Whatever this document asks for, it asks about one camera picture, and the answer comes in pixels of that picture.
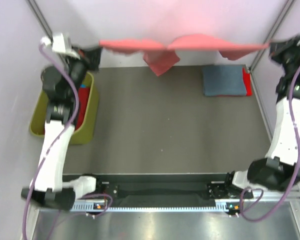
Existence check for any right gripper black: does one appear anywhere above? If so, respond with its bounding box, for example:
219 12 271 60
267 34 300 77

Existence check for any pink t shirt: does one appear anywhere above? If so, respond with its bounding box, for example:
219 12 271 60
99 34 270 76

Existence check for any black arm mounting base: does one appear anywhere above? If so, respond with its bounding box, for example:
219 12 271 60
64 172 241 208

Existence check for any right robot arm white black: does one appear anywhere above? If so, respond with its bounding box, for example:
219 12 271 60
223 34 300 198

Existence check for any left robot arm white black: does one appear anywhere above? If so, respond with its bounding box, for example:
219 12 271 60
20 46 104 211

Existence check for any dark red t shirt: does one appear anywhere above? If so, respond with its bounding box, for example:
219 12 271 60
75 87 90 130

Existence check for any folded red t shirt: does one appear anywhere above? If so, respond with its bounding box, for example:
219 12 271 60
214 67 253 98

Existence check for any folded grey-blue t shirt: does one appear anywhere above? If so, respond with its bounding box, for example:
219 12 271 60
201 64 247 97

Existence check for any olive green plastic bin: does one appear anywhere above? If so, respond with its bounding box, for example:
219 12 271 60
29 72 99 145

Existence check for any right aluminium frame post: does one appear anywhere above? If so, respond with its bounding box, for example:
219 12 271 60
248 0 296 72

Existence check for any aluminium frame post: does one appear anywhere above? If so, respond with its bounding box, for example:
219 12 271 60
248 0 296 72
25 0 53 40

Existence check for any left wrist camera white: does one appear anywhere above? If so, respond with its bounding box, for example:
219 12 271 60
40 32 80 59

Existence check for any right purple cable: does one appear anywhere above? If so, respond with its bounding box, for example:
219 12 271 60
239 53 300 222

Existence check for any left aluminium frame post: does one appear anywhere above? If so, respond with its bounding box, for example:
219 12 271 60
25 0 53 40

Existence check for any slotted cable duct rail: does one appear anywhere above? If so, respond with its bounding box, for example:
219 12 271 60
70 200 240 213

